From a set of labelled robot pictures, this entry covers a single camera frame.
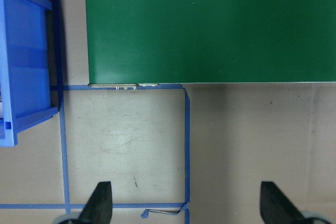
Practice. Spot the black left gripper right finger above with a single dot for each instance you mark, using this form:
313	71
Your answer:
275	207

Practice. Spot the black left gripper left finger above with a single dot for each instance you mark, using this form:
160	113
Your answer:
98	208

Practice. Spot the green conveyor belt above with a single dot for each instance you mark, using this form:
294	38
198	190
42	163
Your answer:
210	41

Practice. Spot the blue left plastic bin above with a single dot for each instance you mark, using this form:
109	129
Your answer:
25	91

